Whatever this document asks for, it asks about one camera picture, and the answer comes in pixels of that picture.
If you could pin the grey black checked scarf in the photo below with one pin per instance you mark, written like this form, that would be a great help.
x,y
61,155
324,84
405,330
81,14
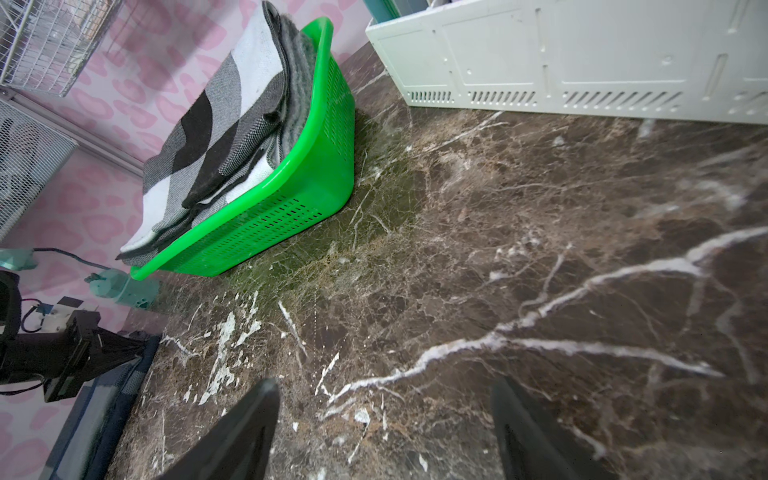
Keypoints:
x,y
234,136

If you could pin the white wire side basket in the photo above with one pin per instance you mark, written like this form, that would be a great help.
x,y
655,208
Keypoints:
x,y
31,154

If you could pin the white file organizer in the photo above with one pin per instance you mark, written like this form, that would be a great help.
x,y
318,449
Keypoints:
x,y
674,60

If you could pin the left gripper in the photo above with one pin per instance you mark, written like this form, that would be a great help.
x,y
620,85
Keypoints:
x,y
59,362

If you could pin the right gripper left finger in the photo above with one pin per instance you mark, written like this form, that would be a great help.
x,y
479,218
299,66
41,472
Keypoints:
x,y
238,446

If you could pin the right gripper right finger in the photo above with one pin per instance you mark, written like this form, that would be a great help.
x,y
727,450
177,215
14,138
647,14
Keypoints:
x,y
532,444

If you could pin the green plastic basket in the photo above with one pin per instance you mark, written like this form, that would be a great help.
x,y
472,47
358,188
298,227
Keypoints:
x,y
313,183

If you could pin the white wire wall shelf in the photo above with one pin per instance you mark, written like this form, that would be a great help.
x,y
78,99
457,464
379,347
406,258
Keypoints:
x,y
46,44

